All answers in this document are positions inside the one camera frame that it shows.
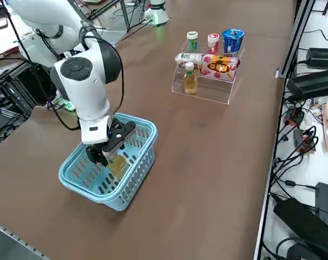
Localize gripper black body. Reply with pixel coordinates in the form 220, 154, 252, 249
102, 116, 137, 153

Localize amber juice bottle white cap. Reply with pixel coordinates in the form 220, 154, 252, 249
183, 62, 199, 95
103, 150, 128, 180

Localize light blue plastic basket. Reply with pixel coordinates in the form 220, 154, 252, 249
58, 112, 158, 212

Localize clear acrylic tiered shelf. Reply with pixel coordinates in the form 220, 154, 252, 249
171, 40, 246, 106

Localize white mouse print biscuit packet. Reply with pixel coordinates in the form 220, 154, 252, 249
175, 53, 204, 70

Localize green lid snack cup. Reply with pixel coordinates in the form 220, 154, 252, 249
186, 31, 199, 51

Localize strawberry print snack packet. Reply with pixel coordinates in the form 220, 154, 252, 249
200, 54, 240, 80

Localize red lid snack cup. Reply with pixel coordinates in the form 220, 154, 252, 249
207, 33, 220, 54

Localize blue instant noodle cup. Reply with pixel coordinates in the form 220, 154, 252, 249
222, 28, 246, 57

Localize orange black plug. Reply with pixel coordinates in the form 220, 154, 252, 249
293, 128, 319, 154
284, 107, 305, 127

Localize long black power brick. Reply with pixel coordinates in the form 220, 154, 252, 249
273, 197, 328, 255

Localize large black power brick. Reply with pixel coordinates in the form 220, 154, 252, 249
285, 68, 328, 100

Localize black round-edged device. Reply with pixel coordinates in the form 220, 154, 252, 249
276, 237, 326, 260

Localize black square box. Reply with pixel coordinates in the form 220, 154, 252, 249
314, 181, 328, 231

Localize slim black power adapter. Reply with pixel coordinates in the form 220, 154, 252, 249
306, 48, 328, 70

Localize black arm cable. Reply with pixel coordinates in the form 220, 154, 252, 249
34, 24, 126, 132

